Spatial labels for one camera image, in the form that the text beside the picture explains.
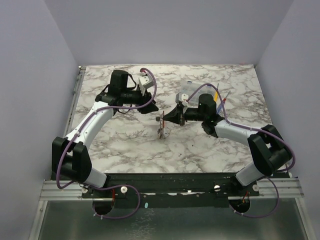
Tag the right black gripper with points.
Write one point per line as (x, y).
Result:
(180, 115)

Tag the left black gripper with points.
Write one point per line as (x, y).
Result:
(150, 107)

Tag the metal key organizer red handle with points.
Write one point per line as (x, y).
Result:
(161, 132)

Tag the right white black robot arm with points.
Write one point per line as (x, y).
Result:
(267, 149)

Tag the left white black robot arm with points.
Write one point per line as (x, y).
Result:
(70, 154)

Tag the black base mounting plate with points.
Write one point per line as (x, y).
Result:
(170, 190)

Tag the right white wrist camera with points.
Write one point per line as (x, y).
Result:
(182, 100)

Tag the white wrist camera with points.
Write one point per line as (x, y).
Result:
(182, 100)
(144, 82)

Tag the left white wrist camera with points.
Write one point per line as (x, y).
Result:
(144, 82)

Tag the yellow handled screwdriver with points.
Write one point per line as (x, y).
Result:
(216, 93)

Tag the blue red handled screwdriver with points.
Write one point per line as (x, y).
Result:
(220, 107)

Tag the aluminium left side rail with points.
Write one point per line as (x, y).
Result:
(75, 97)

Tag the aluminium rail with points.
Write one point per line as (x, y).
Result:
(287, 188)
(75, 97)

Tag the aluminium front rail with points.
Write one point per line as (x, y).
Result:
(287, 188)

